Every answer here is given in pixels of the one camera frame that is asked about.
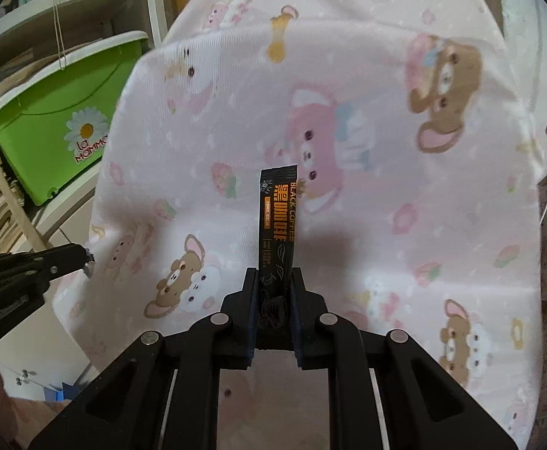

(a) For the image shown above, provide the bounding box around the black coffee stick sachet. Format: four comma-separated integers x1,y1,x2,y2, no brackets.
255,165,298,351

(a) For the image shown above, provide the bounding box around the green plastic storage box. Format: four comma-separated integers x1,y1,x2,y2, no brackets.
0,30,148,206

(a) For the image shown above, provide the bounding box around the pink cartoon bear bedsheet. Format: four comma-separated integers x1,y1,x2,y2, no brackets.
53,0,542,448

